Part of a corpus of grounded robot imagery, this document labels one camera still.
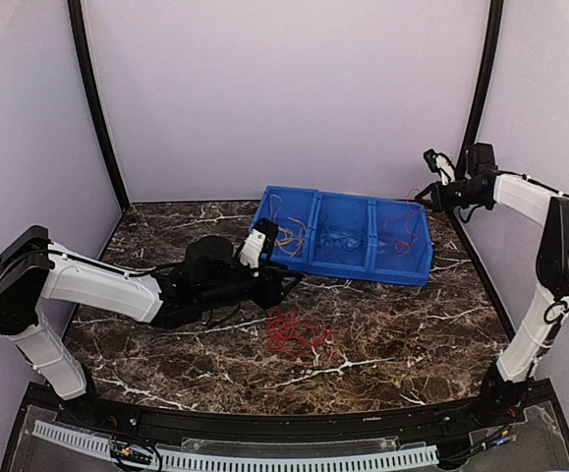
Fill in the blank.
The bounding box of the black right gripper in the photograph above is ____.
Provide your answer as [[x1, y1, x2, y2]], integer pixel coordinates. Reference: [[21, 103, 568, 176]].
[[415, 179, 487, 212]]

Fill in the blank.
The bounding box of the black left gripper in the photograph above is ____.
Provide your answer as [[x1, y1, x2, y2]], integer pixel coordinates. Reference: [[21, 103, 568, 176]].
[[198, 259, 303, 313]]

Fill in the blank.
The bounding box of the yellow cable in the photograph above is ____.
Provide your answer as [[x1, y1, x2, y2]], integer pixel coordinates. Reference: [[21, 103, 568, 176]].
[[267, 215, 311, 257], [262, 192, 310, 257]]

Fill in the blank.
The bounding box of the red cable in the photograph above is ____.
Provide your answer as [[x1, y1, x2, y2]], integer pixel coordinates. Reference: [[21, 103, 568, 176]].
[[264, 309, 347, 360], [380, 199, 421, 260]]

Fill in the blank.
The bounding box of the blue cable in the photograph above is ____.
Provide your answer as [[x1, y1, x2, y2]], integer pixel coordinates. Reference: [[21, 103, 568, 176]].
[[320, 230, 367, 257], [317, 223, 364, 255]]

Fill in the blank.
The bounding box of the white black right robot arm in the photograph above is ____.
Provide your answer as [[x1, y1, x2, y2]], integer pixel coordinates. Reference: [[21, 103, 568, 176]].
[[416, 144, 569, 427]]

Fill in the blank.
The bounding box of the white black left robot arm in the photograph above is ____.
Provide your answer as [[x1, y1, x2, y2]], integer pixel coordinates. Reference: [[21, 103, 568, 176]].
[[0, 218, 304, 429]]

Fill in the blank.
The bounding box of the blue right plastic bin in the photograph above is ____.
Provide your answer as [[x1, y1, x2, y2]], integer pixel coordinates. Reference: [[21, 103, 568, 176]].
[[371, 200, 433, 286]]

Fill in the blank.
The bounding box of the blue plastic bin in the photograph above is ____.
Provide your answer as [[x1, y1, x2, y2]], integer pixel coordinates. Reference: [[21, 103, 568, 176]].
[[371, 200, 433, 286], [311, 192, 372, 280], [249, 186, 319, 274]]

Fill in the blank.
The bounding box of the blue left plastic bin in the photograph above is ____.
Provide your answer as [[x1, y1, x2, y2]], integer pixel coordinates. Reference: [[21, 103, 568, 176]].
[[249, 186, 319, 274]]

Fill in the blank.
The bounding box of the blue middle plastic bin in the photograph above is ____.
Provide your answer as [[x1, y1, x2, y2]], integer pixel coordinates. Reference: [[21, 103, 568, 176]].
[[311, 192, 372, 280]]

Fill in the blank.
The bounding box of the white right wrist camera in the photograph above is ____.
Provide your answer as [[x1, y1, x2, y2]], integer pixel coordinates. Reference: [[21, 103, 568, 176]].
[[423, 148, 456, 186]]

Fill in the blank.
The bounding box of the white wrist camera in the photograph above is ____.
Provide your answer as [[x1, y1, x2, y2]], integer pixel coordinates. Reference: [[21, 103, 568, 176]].
[[236, 218, 279, 277], [423, 148, 456, 186]]

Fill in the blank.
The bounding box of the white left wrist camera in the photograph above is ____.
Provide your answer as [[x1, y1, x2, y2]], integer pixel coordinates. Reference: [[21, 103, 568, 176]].
[[236, 218, 279, 277]]

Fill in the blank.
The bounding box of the black right frame post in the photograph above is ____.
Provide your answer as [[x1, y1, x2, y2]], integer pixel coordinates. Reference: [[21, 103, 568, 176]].
[[444, 0, 505, 212]]

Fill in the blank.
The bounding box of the black frame post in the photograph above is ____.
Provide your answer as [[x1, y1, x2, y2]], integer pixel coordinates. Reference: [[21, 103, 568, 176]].
[[444, 0, 505, 212], [67, 0, 131, 212]]

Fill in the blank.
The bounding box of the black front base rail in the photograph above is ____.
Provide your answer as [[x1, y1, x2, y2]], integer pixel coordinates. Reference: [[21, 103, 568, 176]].
[[57, 396, 541, 443]]

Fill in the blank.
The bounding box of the white slotted cable duct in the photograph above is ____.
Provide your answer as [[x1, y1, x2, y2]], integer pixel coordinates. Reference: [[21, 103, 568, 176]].
[[32, 420, 438, 471]]

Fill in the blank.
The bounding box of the black left frame post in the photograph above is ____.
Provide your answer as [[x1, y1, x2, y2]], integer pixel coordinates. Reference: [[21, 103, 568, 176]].
[[67, 0, 131, 212]]

